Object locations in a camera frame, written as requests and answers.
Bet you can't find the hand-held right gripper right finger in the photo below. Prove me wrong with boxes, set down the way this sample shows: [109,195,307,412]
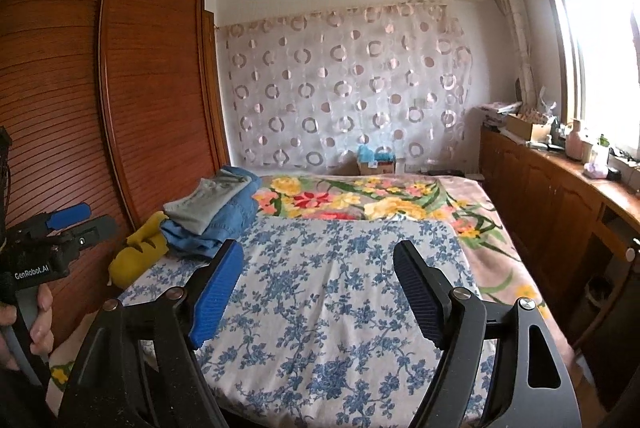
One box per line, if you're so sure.
[393,240,584,428]

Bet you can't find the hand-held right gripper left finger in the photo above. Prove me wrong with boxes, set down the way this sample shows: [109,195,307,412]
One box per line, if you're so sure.
[57,239,245,428]

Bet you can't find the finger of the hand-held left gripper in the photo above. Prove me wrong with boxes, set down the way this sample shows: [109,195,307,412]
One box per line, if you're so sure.
[67,214,119,249]
[46,203,94,232]

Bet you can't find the grey-green pants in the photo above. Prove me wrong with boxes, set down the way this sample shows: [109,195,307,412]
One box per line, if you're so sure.
[162,175,254,235]

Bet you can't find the person's left hand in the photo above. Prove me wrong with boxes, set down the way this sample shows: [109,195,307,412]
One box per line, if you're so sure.
[0,282,55,371]

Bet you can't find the yellow plush toy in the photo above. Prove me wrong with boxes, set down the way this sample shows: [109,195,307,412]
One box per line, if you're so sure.
[108,210,171,289]

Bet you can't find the folded blue jeans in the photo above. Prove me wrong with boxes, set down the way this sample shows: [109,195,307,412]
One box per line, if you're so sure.
[160,165,264,259]

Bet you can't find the colourful flower blanket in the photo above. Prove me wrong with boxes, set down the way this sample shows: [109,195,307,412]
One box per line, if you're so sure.
[47,173,581,414]

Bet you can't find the blue floral bedsheet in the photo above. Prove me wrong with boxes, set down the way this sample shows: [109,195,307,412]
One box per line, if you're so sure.
[120,215,497,427]

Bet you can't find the small cardboard box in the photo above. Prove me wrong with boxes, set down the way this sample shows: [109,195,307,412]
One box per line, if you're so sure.
[357,158,397,177]

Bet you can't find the blue plastic bag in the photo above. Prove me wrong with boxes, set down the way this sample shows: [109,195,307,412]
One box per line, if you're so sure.
[355,144,394,164]

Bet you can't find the wooden slatted wardrobe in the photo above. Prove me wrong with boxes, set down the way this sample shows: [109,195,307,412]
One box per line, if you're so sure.
[0,0,234,350]

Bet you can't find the long wooden cabinet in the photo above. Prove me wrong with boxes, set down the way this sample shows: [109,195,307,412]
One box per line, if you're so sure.
[479,123,640,410]

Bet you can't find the white waste bin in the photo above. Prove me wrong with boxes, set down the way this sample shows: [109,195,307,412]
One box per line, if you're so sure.
[584,277,622,335]

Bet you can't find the open cardboard box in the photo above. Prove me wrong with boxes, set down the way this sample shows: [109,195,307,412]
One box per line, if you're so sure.
[504,110,552,141]

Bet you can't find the stack of papers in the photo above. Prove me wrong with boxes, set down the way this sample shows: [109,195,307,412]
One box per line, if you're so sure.
[476,101,522,127]

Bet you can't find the pale pink bottle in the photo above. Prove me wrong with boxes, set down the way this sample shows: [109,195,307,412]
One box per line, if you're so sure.
[565,120,585,159]

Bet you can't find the sheer curtain with circles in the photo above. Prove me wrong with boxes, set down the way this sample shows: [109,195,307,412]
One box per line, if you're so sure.
[217,0,474,175]

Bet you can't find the white bottle green cap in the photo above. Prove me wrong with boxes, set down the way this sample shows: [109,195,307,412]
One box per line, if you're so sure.
[592,135,612,169]

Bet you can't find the wood-framed window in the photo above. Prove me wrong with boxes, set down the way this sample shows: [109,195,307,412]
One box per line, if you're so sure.
[530,0,640,159]

